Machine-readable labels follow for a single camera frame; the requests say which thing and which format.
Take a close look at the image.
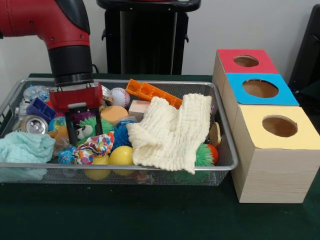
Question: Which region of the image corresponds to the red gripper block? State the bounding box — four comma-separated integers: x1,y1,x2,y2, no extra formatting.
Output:
49,82,104,146

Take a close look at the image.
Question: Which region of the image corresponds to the tan plush toy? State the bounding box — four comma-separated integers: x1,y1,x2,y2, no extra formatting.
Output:
47,125,70,140

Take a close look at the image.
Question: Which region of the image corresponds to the clear mesh bin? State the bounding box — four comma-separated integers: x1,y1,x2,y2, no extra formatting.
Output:
0,77,240,186

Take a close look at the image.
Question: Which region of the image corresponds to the wooden box with three holes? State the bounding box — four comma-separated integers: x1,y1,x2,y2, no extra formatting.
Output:
212,48,320,204

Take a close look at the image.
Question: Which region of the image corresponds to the green spiky toy with eyes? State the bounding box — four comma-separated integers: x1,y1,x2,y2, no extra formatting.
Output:
73,117,115,147

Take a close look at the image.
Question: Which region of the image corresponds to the purple bumpy ball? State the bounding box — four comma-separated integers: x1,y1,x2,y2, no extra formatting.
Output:
71,111,98,123

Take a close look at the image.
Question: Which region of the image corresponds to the colourful patterned cloth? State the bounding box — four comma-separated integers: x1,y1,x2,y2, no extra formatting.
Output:
74,131,116,165

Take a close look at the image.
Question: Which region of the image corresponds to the small globe ball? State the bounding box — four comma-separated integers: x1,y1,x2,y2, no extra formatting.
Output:
48,116,68,133

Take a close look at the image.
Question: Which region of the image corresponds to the yellow ball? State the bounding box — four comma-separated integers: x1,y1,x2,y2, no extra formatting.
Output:
109,145,135,166

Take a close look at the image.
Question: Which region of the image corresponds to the silver drink can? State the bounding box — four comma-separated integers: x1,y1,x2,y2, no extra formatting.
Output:
20,114,50,135

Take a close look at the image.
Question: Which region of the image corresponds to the light blue cloth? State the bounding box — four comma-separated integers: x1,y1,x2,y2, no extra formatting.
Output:
0,131,57,165

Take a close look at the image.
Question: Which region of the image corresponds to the orange plastic block tray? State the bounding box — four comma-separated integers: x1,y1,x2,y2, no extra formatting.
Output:
125,78,184,110

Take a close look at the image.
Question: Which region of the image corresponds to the cream knitted cloth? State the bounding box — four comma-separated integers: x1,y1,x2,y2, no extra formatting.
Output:
126,93,213,175

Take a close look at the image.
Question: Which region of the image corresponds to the dark green table cloth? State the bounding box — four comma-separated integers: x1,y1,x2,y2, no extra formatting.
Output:
0,72,320,240
298,79,320,121

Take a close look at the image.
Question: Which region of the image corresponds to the black chair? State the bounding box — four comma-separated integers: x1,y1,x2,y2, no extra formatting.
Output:
288,3,320,93

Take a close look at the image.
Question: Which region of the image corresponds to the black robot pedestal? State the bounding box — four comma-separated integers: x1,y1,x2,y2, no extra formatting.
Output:
96,0,202,75

